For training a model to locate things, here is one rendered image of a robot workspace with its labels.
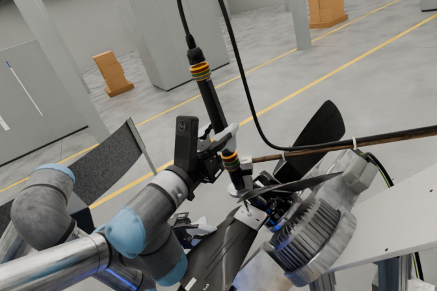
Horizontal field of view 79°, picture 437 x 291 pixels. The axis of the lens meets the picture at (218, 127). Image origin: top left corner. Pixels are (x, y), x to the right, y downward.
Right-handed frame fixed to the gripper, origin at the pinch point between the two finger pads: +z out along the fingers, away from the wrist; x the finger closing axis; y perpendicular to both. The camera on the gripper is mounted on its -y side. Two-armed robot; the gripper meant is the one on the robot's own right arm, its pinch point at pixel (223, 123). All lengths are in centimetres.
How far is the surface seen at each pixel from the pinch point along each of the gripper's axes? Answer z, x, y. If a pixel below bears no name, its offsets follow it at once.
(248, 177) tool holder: -1.7, 3.6, 15.5
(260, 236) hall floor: 68, -60, 151
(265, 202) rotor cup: 2.8, 3.5, 29.3
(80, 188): 13, -183, 78
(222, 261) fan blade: -17.3, -0.5, 31.9
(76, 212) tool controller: -25, -62, 27
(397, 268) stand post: 1, 36, 39
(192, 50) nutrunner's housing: -2.6, 0.7, -19.4
